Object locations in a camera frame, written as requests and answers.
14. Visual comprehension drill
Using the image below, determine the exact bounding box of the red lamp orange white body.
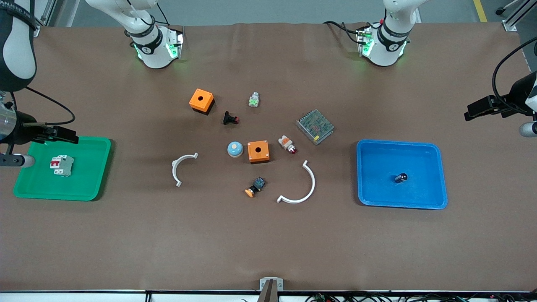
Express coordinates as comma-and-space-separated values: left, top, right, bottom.
278, 135, 297, 155

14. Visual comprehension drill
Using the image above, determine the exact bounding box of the white red circuit breaker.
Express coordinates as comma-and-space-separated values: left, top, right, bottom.
50, 154, 75, 177

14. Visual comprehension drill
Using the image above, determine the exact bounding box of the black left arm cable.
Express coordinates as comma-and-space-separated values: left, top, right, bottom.
491, 37, 537, 115

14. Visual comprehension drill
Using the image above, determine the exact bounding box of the small white arc clamp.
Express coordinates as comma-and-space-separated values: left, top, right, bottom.
171, 153, 199, 187

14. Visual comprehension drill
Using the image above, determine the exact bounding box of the brown table cover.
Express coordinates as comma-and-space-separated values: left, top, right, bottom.
0, 22, 537, 293

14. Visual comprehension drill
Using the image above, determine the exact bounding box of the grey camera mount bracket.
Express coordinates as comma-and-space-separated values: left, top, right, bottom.
259, 277, 284, 302

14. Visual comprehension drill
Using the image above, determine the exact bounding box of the orange box with black base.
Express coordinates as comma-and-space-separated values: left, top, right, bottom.
189, 88, 215, 115

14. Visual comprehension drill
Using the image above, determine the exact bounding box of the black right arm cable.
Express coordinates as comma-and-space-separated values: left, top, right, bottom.
0, 86, 76, 156

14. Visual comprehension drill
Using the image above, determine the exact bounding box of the blue plastic tray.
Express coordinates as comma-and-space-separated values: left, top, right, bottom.
356, 139, 448, 210

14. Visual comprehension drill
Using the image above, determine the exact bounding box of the orange button blue black switch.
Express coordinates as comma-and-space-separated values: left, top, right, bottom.
245, 177, 266, 198

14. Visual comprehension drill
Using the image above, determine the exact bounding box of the black left base cable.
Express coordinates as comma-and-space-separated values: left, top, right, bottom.
322, 20, 386, 44

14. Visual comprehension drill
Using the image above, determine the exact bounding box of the metal mesh power supply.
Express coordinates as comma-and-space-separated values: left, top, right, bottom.
296, 109, 335, 146

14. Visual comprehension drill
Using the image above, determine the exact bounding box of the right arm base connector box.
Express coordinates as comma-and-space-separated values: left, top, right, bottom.
167, 28, 184, 60

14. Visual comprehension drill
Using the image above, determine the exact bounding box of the green plastic tray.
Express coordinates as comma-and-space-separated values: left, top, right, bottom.
13, 134, 112, 202

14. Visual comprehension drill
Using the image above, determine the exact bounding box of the large white arc clamp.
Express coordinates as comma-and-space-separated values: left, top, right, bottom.
276, 160, 316, 205

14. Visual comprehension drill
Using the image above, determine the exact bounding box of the all orange button box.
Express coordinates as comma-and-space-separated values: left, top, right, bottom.
247, 140, 271, 164

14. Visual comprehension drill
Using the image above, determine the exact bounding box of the aluminium frame profile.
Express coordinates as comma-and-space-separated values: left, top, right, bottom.
495, 0, 537, 32
31, 0, 57, 36

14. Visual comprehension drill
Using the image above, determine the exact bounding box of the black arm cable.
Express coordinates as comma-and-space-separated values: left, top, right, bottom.
491, 37, 537, 115
0, 86, 76, 156

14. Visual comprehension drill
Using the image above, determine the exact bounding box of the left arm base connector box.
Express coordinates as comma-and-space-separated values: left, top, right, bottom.
356, 27, 375, 57

